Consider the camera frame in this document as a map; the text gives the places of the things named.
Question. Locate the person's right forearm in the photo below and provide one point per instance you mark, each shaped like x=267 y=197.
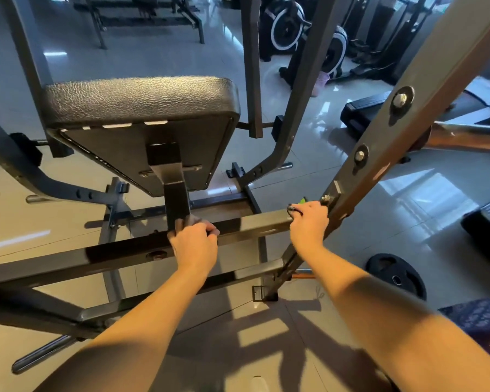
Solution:
x=384 y=322

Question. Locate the grey steel gym machine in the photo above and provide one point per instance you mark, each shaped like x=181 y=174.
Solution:
x=408 y=102

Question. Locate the person's right hand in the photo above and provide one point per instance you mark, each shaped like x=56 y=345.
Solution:
x=309 y=228

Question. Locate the black padded bench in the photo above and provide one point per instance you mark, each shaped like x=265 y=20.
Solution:
x=147 y=118

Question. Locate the large black weight plate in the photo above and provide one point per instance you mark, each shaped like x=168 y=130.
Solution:
x=396 y=275

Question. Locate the dark blue stand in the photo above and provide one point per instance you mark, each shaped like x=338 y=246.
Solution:
x=482 y=322

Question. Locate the person's left forearm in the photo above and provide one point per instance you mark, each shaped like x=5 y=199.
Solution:
x=139 y=339

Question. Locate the pink plastic bucket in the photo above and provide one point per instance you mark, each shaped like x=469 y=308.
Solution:
x=320 y=81

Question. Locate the chrome weight storage peg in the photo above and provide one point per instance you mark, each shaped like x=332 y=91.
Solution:
x=304 y=275

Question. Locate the green cleaning cloth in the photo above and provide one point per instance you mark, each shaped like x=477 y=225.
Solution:
x=297 y=203

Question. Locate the person's left hand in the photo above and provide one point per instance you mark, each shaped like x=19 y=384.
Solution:
x=196 y=247

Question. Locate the black treadmill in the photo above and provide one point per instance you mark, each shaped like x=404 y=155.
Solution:
x=408 y=110
x=486 y=228

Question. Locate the black elliptical trainer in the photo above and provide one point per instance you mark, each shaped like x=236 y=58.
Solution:
x=384 y=36

